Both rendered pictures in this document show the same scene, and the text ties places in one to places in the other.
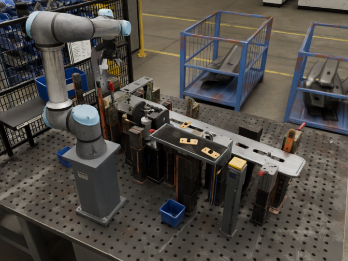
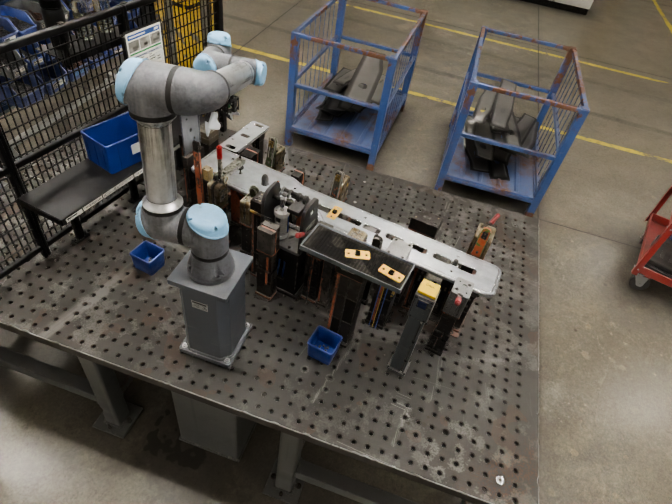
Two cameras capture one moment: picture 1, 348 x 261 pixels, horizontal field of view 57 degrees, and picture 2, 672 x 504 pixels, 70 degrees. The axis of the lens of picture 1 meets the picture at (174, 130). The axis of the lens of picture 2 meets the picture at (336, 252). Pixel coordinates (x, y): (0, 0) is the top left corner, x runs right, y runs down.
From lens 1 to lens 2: 0.42 m
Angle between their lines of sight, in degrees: 16
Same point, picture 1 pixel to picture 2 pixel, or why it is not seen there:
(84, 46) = not seen: hidden behind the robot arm
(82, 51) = not seen: hidden behind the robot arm
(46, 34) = (154, 104)
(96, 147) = (223, 267)
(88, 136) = (214, 253)
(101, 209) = (223, 348)
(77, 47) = not seen: hidden behind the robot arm
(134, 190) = (260, 309)
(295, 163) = (490, 275)
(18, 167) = (66, 276)
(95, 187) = (219, 321)
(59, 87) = (167, 180)
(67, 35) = (192, 107)
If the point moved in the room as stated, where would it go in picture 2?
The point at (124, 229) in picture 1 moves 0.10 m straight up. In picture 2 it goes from (257, 372) to (257, 357)
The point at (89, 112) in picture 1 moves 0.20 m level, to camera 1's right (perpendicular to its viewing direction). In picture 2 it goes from (215, 217) to (283, 217)
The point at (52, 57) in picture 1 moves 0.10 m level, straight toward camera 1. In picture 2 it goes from (159, 137) to (170, 158)
